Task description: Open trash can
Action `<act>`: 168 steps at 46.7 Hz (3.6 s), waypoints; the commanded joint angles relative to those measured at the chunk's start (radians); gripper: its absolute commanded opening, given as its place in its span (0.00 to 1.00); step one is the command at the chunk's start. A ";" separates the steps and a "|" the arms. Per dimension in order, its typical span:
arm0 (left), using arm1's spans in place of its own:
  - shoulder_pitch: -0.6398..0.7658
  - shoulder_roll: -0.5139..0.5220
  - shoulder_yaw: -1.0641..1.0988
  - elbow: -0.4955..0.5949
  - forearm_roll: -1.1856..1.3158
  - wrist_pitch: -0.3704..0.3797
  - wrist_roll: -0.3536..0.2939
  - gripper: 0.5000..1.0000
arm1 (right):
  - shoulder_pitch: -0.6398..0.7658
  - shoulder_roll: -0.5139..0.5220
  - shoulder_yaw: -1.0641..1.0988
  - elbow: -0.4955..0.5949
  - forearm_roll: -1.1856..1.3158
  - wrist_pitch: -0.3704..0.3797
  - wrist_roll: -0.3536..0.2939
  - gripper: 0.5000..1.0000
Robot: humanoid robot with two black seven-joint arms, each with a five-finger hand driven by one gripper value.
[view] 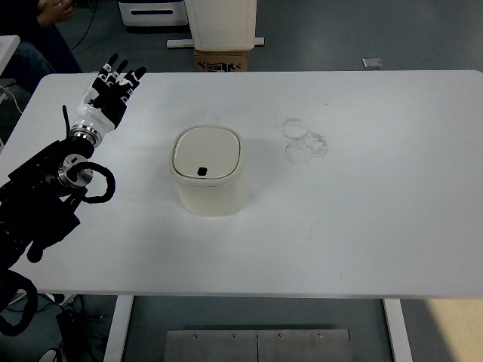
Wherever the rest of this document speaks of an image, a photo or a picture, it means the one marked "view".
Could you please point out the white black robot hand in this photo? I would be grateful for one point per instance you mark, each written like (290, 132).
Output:
(104, 102)

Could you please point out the cream plastic trash can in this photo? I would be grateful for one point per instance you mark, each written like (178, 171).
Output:
(207, 164)

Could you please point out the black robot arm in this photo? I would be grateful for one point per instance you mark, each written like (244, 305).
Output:
(39, 201)

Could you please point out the white machine base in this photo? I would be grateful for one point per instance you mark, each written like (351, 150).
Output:
(153, 13)

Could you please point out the seated person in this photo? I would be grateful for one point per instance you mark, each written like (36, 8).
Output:
(42, 49)

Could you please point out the cardboard box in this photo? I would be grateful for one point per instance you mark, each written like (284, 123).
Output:
(221, 61)

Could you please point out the large white bin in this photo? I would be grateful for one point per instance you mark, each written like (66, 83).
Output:
(221, 19)

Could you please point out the white bar on floor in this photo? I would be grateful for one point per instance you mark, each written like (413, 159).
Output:
(231, 44)

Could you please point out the small grey floor plate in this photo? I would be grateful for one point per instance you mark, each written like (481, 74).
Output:
(372, 63)

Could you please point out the white table leg left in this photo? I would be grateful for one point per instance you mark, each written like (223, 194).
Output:
(119, 329)

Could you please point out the white table leg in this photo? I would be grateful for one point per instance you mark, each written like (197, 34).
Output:
(119, 329)
(398, 336)

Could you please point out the metal floor plate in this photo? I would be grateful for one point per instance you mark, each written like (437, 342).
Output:
(258, 345)

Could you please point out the white table leg right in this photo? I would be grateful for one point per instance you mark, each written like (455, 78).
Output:
(398, 336)

